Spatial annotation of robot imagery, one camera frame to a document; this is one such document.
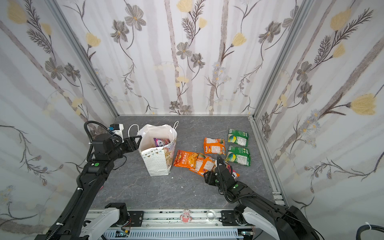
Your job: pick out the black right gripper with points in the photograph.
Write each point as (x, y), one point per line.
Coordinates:
(220, 173)

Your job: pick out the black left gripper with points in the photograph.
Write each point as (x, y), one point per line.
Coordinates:
(134, 145)

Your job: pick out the purple Fox's candy bag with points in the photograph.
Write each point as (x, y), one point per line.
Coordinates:
(161, 142)

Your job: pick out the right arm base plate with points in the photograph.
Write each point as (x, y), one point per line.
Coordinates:
(232, 218)

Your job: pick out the green snack packet upper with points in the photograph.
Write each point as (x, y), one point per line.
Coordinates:
(238, 137)

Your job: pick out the orange white snack packet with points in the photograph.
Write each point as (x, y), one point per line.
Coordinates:
(204, 163)

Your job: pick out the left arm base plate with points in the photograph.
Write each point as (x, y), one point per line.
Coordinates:
(130, 219)

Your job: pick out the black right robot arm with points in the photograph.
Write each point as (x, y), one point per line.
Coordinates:
(245, 196)

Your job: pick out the orange red snack packet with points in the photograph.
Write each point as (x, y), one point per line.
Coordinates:
(185, 159)

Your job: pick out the orange snack packet back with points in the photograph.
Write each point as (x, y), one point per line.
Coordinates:
(214, 146)

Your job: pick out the aluminium front rail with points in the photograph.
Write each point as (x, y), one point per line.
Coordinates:
(153, 217)

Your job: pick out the orange green Fox's candy bag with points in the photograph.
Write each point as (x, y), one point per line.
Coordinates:
(234, 174)

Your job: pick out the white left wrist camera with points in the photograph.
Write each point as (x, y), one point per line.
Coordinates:
(117, 130)

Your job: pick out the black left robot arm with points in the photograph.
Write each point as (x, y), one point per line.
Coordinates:
(106, 146)

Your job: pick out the white slotted cable duct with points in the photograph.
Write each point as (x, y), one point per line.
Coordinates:
(175, 234)

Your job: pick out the green snack packet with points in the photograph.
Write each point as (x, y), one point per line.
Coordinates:
(239, 155)
(238, 137)

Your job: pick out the white cartoon paper bag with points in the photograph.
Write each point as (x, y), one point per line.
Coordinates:
(158, 160)

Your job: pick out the green snack packet lower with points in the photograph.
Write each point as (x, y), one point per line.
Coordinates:
(239, 155)

